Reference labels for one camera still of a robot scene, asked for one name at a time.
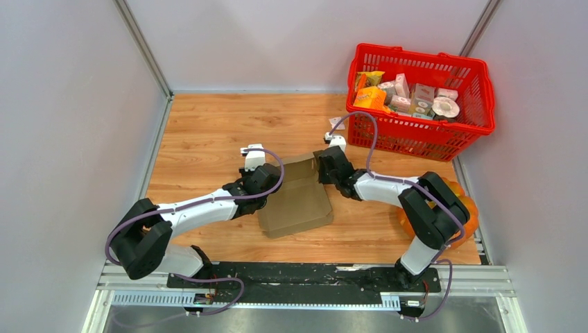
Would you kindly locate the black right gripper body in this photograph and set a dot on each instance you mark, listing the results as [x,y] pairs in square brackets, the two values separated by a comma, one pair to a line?
[324,177]

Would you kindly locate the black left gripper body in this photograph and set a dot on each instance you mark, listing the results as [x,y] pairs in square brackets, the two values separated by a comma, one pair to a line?
[246,175]

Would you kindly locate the brown cardboard paper box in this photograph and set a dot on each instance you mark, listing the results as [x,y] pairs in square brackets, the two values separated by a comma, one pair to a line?
[300,204]

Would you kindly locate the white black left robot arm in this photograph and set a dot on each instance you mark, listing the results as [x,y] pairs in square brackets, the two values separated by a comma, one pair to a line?
[141,242]

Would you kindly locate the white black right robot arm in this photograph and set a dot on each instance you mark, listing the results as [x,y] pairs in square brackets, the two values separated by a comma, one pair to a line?
[369,186]

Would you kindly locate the orange snack box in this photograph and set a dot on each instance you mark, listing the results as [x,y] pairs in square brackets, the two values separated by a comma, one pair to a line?
[370,98]

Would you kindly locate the white pink carton box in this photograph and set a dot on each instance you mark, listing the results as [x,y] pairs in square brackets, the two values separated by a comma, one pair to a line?
[401,86]

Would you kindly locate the small white paper packet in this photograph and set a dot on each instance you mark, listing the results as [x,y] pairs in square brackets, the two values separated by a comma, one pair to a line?
[337,123]

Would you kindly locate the red plastic shopping basket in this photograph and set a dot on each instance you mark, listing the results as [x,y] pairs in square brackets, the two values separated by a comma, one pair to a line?
[430,139]

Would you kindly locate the yellow snack bag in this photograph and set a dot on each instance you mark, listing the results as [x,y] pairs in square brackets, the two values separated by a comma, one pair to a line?
[367,79]

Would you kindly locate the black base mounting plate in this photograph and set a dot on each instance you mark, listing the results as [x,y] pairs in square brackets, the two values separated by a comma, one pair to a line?
[303,283]

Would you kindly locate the white round tape roll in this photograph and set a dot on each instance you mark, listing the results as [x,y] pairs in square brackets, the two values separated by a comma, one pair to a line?
[445,107]

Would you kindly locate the orange pumpkin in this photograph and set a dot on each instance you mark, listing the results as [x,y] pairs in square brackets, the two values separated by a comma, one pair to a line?
[424,217]

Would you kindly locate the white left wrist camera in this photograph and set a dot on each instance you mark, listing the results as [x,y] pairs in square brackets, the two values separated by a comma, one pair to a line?
[254,156]

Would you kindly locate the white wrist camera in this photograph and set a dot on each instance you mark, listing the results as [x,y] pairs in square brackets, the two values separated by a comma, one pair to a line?
[254,156]
[336,143]

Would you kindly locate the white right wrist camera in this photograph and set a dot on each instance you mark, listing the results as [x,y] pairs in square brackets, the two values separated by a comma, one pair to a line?
[336,143]

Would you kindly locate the aluminium frame rail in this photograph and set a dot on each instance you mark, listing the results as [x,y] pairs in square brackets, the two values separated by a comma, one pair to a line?
[457,290]

